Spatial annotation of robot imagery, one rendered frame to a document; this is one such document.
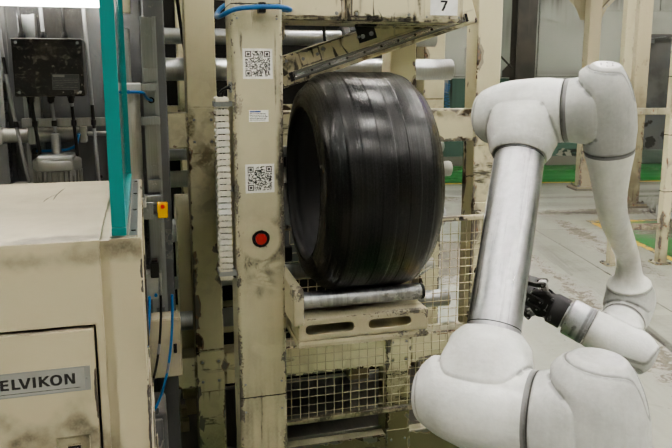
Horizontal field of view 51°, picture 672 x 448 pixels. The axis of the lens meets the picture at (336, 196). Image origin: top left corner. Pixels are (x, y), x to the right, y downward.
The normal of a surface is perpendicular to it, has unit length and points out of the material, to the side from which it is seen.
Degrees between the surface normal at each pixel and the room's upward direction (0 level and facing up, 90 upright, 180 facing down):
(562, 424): 79
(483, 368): 49
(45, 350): 90
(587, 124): 106
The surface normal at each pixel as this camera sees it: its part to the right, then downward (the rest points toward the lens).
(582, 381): -0.48, -0.41
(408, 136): 0.23, -0.33
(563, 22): 0.09, 0.18
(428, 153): 0.50, -0.18
